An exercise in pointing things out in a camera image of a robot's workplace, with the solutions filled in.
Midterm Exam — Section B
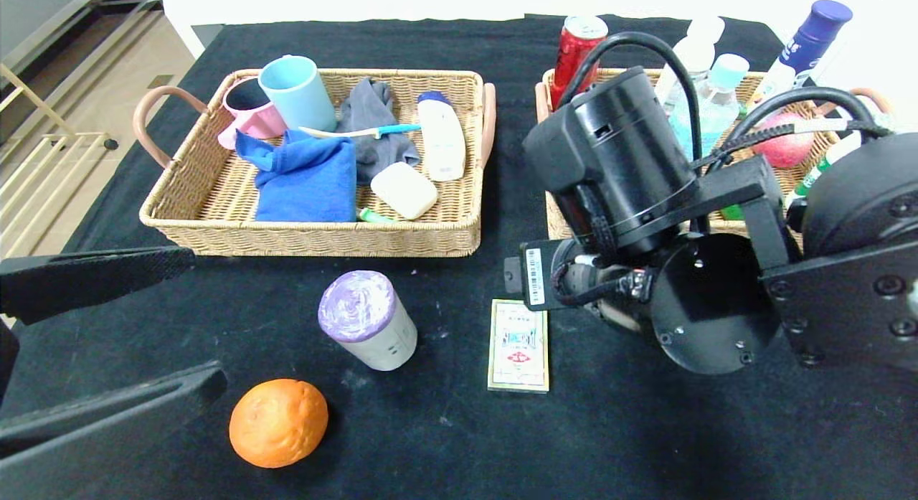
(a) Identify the yellow lemon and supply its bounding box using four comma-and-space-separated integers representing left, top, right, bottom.
592, 299, 646, 334

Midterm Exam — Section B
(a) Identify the clear water bottle blue cap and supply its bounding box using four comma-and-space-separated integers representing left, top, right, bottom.
667, 54, 750, 160

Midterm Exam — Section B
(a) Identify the wicker basket with food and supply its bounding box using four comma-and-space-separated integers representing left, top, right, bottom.
534, 68, 894, 242

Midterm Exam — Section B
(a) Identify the wicker basket with toiletries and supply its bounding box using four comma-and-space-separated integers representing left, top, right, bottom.
133, 68, 497, 258

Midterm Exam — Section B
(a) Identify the white soap box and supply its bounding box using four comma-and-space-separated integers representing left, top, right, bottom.
370, 161, 438, 221

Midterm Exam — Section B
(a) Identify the white lotion bottle blue cap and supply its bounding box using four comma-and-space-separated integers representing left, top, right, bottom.
417, 91, 467, 183

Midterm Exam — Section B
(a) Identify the purple trash bag roll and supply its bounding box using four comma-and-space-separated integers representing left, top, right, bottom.
318, 270, 418, 372

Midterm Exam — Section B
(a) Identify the playing card box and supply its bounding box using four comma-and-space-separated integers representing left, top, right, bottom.
487, 299, 550, 395

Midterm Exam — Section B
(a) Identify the white and blue toothbrush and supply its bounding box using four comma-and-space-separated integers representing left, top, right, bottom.
298, 122, 422, 141

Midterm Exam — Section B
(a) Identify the blue cloth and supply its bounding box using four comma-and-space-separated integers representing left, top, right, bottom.
235, 130, 358, 224

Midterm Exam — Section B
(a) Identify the grey cloth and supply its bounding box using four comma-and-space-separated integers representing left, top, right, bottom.
336, 77, 422, 187

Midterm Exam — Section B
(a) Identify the black tablecloth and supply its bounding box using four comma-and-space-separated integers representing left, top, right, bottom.
0, 14, 918, 500

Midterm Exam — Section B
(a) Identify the light teal plastic cup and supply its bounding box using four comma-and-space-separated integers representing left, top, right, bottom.
258, 55, 338, 135

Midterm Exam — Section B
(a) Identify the red drink can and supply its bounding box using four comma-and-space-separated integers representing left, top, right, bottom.
549, 15, 609, 110

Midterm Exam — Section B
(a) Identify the pink plastic cup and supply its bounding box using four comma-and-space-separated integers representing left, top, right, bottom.
219, 77, 288, 151

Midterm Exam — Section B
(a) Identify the orange fruit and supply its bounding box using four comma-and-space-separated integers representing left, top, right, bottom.
229, 378, 330, 468

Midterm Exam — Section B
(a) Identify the white table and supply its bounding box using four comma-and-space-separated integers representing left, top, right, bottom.
164, 0, 890, 62

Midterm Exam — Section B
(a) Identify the red apple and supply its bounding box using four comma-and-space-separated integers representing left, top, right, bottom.
752, 113, 815, 170

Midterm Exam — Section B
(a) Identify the white yogurt bottle green label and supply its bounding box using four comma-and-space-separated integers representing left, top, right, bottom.
785, 131, 861, 214

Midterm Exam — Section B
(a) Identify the white bottle purple cap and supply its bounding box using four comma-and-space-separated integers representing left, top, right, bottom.
746, 1, 853, 110

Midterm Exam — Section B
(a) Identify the beige wheeled rack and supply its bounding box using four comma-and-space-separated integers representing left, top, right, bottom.
0, 62, 120, 260

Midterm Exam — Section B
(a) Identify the black smooth cable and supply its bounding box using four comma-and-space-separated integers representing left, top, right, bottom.
723, 88, 884, 151
559, 32, 702, 164

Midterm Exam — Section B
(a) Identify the braided cable with white tag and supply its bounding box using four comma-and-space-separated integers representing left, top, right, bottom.
706, 118, 894, 172

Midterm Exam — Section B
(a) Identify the grey metal shelf frame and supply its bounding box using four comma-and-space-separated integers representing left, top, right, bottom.
0, 0, 166, 77

